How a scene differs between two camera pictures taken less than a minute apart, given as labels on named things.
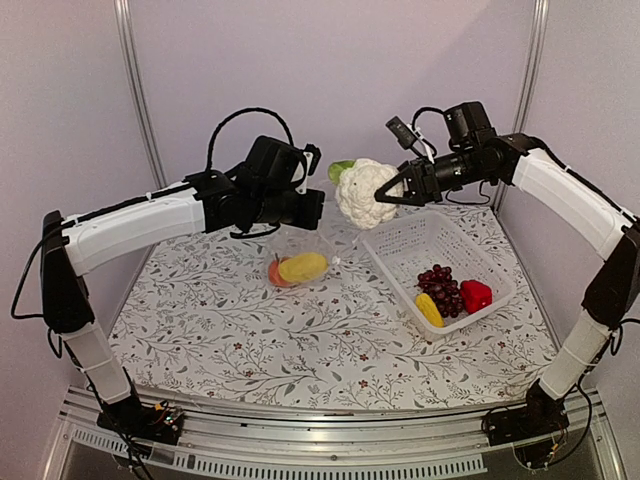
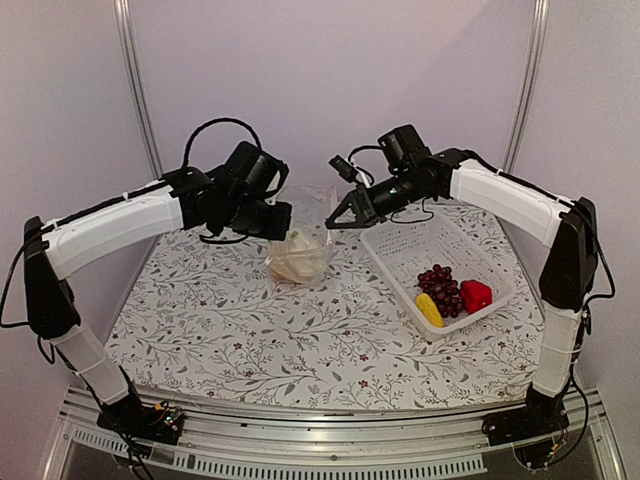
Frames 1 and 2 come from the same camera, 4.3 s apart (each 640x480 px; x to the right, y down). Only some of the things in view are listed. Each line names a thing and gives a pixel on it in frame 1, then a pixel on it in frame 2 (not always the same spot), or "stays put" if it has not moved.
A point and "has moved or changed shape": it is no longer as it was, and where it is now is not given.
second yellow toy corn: [430, 309] stays put
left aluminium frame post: [123, 13] stays put
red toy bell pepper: [475, 295] stays put
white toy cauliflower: [357, 184] has moved or changed shape
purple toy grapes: [439, 285] stays put
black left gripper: [310, 218] to [279, 227]
